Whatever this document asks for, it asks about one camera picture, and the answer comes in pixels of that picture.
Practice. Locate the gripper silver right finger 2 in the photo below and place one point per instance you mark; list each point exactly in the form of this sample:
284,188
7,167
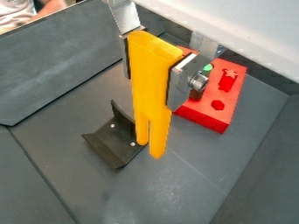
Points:
186,73

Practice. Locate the red star peg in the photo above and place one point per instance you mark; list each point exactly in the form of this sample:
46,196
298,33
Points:
227,79

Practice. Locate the black curved regrasp stand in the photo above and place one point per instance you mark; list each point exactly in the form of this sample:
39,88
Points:
114,141

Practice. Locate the person in white shirt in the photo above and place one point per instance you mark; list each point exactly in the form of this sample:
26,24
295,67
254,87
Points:
20,12

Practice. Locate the dark brown pentagon peg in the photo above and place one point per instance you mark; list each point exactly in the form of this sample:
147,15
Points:
195,95

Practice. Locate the yellow two-pronged square-circle object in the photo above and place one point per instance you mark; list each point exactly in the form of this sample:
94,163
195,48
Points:
151,58

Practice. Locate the green cylinder peg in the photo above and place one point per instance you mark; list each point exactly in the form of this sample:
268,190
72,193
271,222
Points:
206,70

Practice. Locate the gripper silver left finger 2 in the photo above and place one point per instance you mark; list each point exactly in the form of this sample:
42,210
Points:
124,13

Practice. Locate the red fixture block with holes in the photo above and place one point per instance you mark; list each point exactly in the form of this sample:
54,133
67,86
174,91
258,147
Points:
212,111

